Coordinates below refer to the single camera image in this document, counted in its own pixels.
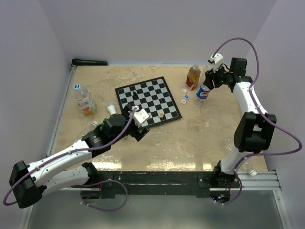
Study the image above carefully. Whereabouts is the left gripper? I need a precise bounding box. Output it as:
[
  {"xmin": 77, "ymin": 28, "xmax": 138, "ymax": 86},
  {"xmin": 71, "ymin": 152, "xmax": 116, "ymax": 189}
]
[{"xmin": 111, "ymin": 104, "xmax": 150, "ymax": 145}]

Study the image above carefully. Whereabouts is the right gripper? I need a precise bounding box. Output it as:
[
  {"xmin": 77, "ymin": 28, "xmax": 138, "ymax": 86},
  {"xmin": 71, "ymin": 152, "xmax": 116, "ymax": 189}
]
[{"xmin": 203, "ymin": 62, "xmax": 233, "ymax": 91}]

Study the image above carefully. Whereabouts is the pepsi label bottle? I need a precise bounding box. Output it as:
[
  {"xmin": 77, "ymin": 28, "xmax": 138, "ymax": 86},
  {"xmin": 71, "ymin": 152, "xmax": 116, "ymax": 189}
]
[{"xmin": 196, "ymin": 84, "xmax": 210, "ymax": 100}]

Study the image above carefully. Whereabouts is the amber drink bottle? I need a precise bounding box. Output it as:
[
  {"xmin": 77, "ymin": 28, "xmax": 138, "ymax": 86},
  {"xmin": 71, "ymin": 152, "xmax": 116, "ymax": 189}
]
[{"xmin": 186, "ymin": 64, "xmax": 201, "ymax": 90}]

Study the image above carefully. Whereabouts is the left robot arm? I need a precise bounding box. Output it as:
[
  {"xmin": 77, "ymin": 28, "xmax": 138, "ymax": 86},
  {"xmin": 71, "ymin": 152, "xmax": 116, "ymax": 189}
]
[{"xmin": 3, "ymin": 104, "xmax": 150, "ymax": 208}]

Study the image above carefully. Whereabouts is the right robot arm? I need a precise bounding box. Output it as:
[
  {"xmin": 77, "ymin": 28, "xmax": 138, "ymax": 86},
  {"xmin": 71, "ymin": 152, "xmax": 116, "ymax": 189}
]
[{"xmin": 203, "ymin": 53, "xmax": 276, "ymax": 187}]

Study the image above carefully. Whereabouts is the white tube bottle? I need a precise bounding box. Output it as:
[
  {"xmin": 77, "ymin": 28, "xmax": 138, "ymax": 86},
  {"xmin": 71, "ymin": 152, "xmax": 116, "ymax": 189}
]
[{"xmin": 106, "ymin": 103, "xmax": 117, "ymax": 115}]

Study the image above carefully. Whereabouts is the clear bottle left front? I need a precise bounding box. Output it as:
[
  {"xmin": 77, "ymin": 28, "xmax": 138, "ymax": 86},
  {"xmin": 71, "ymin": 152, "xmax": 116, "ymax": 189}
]
[{"xmin": 92, "ymin": 121, "xmax": 99, "ymax": 128}]

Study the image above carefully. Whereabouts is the blue cap tea bottle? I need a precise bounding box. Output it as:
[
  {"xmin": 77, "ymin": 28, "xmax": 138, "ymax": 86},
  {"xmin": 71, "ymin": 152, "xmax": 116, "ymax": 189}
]
[{"xmin": 73, "ymin": 84, "xmax": 97, "ymax": 115}]

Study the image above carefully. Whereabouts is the clear crushed bottle right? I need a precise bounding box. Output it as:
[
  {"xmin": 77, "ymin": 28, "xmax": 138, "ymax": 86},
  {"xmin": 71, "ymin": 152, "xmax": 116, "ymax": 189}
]
[{"xmin": 221, "ymin": 139, "xmax": 257, "ymax": 176}]

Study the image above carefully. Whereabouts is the white chess piece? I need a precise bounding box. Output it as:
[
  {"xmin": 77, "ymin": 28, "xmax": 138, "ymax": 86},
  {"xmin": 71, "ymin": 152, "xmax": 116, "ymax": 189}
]
[{"xmin": 159, "ymin": 109, "xmax": 164, "ymax": 118}]

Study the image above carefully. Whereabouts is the black chess piece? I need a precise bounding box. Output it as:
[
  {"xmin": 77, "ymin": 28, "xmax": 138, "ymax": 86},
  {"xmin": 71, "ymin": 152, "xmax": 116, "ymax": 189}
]
[{"xmin": 132, "ymin": 92, "xmax": 138, "ymax": 99}]

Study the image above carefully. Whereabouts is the black white chessboard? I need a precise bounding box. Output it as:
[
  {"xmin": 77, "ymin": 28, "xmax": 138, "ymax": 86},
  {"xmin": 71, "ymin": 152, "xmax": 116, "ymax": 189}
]
[{"xmin": 115, "ymin": 76, "xmax": 182, "ymax": 128}]

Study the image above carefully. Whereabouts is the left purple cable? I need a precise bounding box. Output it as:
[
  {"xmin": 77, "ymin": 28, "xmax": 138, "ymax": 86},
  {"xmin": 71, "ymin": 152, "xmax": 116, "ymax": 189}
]
[{"xmin": 2, "ymin": 106, "xmax": 139, "ymax": 206}]

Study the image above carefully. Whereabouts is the purple cable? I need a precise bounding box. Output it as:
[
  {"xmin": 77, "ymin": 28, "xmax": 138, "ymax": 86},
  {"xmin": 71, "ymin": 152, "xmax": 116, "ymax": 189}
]
[
  {"xmin": 213, "ymin": 37, "xmax": 303, "ymax": 172},
  {"xmin": 2, "ymin": 106, "xmax": 139, "ymax": 206}
]

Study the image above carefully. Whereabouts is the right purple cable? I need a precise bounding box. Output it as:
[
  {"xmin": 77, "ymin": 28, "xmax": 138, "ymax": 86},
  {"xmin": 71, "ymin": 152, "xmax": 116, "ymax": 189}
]
[{"xmin": 213, "ymin": 37, "xmax": 303, "ymax": 172}]

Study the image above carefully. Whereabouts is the black base frame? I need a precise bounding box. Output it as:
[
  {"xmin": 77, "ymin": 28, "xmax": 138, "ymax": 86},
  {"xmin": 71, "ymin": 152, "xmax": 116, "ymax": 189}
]
[{"xmin": 86, "ymin": 171, "xmax": 240, "ymax": 198}]

